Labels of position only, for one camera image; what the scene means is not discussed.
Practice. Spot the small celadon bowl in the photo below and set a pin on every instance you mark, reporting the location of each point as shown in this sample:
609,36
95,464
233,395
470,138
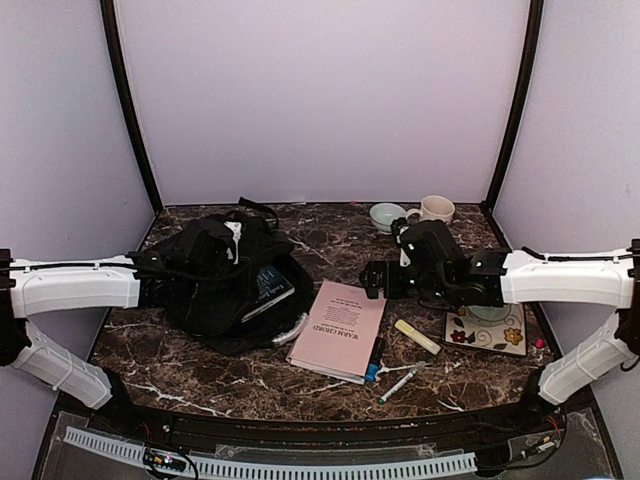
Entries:
383,214

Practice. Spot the cream floral mug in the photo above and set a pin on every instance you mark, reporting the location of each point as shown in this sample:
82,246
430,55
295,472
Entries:
434,207

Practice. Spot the black front rail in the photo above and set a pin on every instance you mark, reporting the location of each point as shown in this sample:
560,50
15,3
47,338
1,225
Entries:
482,428

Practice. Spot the right black frame post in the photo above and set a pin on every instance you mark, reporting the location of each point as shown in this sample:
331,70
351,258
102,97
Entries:
521,89

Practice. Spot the floral square plate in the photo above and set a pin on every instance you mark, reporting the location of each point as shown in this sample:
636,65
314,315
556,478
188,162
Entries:
507,336

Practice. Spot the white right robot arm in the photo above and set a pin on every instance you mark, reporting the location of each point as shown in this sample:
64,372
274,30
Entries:
609,278

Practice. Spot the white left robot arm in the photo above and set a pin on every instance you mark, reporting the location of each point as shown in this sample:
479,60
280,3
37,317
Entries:
29,288

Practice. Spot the yellow highlighter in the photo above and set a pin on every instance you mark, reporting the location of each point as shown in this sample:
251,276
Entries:
417,337

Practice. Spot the dark blue Wuthering Heights book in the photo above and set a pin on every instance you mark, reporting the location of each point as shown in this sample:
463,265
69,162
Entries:
273,287

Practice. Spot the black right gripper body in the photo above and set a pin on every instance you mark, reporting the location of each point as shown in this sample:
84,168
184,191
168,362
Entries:
427,285

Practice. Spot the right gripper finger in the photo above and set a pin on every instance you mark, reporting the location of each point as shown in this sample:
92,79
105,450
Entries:
398,226
378,279

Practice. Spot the black student bag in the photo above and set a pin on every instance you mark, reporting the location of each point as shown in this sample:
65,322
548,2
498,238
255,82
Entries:
211,311

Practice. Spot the black frame post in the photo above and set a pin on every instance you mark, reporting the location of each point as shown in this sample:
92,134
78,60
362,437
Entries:
521,89
126,101

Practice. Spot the white slotted cable duct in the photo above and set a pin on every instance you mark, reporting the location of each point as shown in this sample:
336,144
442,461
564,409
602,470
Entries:
231,462

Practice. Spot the small circuit board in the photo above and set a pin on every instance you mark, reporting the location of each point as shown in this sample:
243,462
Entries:
158,461

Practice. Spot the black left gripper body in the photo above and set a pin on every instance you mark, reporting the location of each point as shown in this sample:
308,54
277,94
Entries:
200,285

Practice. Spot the pink notebook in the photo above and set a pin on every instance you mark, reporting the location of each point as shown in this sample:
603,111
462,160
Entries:
340,333

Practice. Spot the left black frame post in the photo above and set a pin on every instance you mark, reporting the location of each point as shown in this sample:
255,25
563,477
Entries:
126,101

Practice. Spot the pale green bowl on plate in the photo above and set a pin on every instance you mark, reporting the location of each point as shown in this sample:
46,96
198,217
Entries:
491,314

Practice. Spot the white pen green tip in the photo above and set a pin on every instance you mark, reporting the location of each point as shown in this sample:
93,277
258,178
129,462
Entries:
400,383

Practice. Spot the black marker blue cap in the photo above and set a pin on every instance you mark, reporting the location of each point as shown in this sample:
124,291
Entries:
375,359

